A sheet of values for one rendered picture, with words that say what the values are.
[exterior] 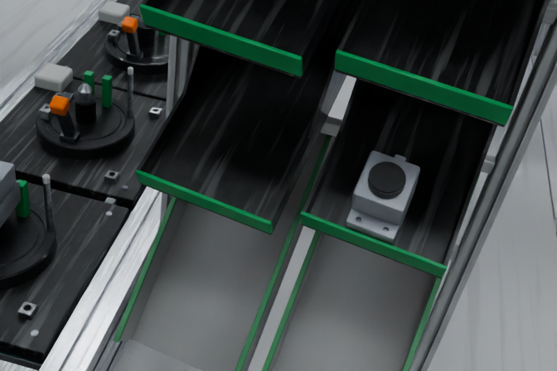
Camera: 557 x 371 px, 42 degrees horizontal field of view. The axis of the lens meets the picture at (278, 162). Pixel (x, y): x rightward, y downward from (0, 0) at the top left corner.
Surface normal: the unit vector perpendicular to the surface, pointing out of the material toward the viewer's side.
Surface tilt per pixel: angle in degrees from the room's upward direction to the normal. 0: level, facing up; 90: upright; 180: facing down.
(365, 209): 115
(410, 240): 25
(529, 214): 0
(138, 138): 0
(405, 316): 45
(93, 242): 0
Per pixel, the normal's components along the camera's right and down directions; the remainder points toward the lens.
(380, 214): -0.40, 0.81
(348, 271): -0.17, -0.18
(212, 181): -0.03, -0.48
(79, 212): 0.14, -0.78
